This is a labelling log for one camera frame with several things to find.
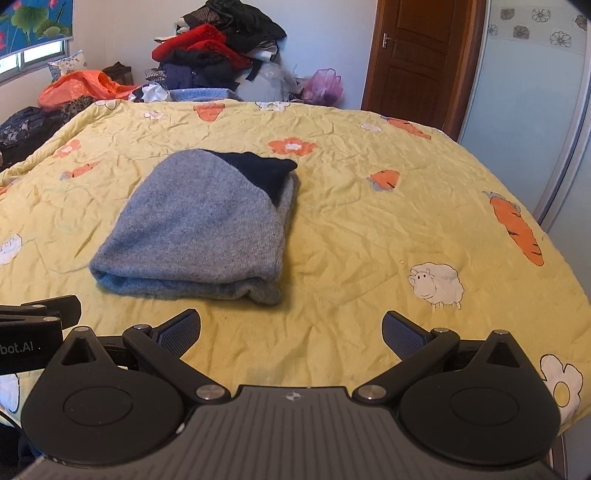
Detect clear plastic bag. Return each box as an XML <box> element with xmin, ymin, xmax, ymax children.
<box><xmin>252</xmin><ymin>60</ymin><xmax>306</xmax><ymax>103</ymax></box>

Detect red fuzzy garment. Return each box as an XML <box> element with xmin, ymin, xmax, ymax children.
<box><xmin>151</xmin><ymin>24</ymin><xmax>253</xmax><ymax>71</ymax></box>

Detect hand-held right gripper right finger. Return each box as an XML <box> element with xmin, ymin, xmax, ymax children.
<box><xmin>352</xmin><ymin>310</ymin><xmax>536</xmax><ymax>408</ymax></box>

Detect black clothes heap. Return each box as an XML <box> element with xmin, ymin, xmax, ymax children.
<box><xmin>182</xmin><ymin>0</ymin><xmax>287</xmax><ymax>52</ymax></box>

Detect frosted glass sliding door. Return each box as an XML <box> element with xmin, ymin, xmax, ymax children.
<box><xmin>457</xmin><ymin>0</ymin><xmax>591</xmax><ymax>260</ymax></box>

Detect brown wooden door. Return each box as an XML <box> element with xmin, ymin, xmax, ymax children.
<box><xmin>361</xmin><ymin>0</ymin><xmax>488</xmax><ymax>142</ymax></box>

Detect leopard print cloth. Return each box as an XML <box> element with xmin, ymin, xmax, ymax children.
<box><xmin>61</xmin><ymin>95</ymin><xmax>96</xmax><ymax>123</ymax></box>

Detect orange plastic bag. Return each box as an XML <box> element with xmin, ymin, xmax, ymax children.
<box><xmin>38</xmin><ymin>70</ymin><xmax>140</xmax><ymax>110</ymax></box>

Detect window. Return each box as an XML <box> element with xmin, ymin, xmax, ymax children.
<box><xmin>0</xmin><ymin>39</ymin><xmax>71</xmax><ymax>85</ymax></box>

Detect white crumpled cloth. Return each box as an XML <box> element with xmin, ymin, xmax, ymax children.
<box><xmin>129</xmin><ymin>83</ymin><xmax>172</xmax><ymax>103</ymax></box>

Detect light blue knitted cloth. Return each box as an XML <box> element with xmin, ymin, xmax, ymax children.
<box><xmin>168</xmin><ymin>88</ymin><xmax>243</xmax><ymax>103</ymax></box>

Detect floral pillow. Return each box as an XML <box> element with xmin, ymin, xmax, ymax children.
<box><xmin>47</xmin><ymin>50</ymin><xmax>89</xmax><ymax>80</ymax></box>

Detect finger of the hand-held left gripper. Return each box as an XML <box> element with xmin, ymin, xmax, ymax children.
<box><xmin>0</xmin><ymin>294</ymin><xmax>83</xmax><ymax>334</ymax></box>

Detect pink plastic bag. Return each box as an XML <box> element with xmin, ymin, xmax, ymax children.
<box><xmin>300</xmin><ymin>68</ymin><xmax>345</xmax><ymax>107</ymax></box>

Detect grey sweater with navy sleeves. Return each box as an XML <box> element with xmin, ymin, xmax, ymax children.
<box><xmin>89</xmin><ymin>148</ymin><xmax>300</xmax><ymax>306</ymax></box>

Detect lotus print curtain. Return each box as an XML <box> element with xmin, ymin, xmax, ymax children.
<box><xmin>0</xmin><ymin>0</ymin><xmax>75</xmax><ymax>59</ymax></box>

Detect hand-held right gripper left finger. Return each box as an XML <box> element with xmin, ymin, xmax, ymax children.
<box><xmin>56</xmin><ymin>308</ymin><xmax>232</xmax><ymax>408</ymax></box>

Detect navy dark garment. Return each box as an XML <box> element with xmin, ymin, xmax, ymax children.
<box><xmin>159</xmin><ymin>50</ymin><xmax>236</xmax><ymax>91</ymax></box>

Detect dark patterned clothes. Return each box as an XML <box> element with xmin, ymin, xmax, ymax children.
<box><xmin>0</xmin><ymin>106</ymin><xmax>66</xmax><ymax>169</ymax></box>

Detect yellow carrot print quilt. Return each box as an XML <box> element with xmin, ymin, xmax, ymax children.
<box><xmin>0</xmin><ymin>98</ymin><xmax>588</xmax><ymax>426</ymax></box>

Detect dark brown garment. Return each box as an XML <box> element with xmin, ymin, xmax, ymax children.
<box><xmin>102</xmin><ymin>62</ymin><xmax>135</xmax><ymax>86</ymax></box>

